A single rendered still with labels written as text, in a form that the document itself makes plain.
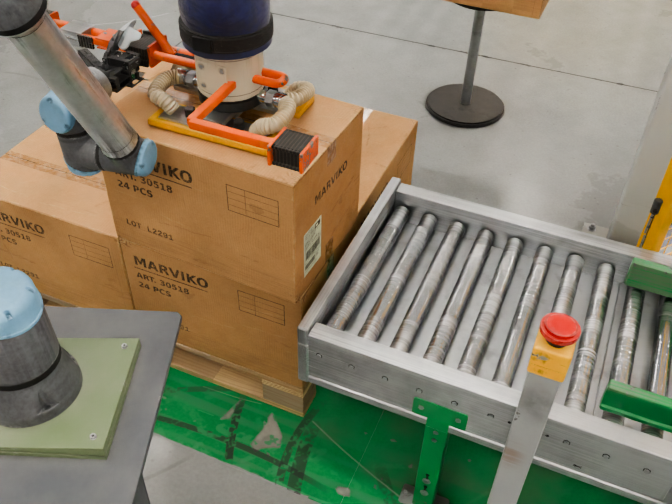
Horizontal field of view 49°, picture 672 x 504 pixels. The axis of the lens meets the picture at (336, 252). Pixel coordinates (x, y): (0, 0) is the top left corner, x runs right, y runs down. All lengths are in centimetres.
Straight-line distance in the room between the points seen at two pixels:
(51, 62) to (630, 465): 150
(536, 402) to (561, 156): 233
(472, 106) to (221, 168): 225
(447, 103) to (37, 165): 211
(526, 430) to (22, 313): 97
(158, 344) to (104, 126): 48
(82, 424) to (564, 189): 250
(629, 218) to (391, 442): 125
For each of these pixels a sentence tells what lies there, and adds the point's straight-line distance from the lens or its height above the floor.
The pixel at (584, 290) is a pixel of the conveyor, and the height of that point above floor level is 49.
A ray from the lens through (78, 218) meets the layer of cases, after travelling 238.
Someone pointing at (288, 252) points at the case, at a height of 73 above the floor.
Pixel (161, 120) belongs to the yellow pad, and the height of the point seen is 97.
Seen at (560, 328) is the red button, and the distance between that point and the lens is 135.
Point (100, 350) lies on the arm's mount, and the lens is 166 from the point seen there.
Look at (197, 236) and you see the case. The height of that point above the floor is 67.
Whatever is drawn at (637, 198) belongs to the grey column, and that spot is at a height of 35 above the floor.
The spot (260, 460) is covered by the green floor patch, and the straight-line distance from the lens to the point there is 236.
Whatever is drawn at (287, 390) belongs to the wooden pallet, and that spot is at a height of 11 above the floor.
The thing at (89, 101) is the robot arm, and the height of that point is 119.
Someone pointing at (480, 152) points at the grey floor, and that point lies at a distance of 361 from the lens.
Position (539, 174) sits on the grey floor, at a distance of 354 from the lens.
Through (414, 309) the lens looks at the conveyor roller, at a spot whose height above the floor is 55.
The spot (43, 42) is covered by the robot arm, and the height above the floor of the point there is 136.
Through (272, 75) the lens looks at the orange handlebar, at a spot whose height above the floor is 108.
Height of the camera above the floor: 199
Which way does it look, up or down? 42 degrees down
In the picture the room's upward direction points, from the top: 2 degrees clockwise
